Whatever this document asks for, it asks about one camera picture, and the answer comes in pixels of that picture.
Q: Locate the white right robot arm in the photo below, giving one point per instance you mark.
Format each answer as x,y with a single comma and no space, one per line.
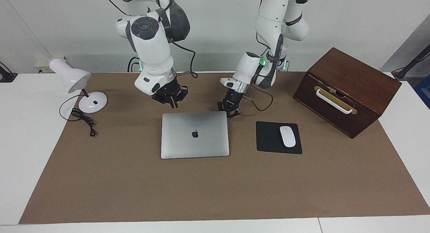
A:
151,48

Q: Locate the blue crate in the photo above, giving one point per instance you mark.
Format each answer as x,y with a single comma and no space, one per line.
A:
424,91

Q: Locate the white power strip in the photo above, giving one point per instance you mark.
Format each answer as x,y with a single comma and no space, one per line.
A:
42,62

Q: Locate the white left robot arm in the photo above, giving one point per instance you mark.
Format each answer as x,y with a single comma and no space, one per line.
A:
272,24

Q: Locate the white computer mouse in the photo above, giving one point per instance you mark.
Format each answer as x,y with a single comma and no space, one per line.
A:
288,136

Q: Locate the black stand foot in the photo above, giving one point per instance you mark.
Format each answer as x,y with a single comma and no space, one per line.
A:
6,75

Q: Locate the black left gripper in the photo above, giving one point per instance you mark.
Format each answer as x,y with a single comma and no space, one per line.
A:
231,100

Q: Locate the dark brown wooden box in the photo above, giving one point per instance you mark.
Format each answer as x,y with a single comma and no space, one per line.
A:
352,71

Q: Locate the white desk lamp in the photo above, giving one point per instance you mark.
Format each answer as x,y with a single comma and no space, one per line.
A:
72,78

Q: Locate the black tripod leg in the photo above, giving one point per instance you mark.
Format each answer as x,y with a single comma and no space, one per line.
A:
411,63

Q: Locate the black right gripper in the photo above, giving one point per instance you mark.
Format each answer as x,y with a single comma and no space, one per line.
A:
168,91

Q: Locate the silver grey laptop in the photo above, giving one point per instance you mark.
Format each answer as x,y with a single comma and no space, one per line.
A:
195,135

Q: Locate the black mouse pad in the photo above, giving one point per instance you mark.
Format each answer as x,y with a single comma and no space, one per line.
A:
268,139

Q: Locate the brown table mat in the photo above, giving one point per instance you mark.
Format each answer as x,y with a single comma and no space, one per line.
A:
215,189

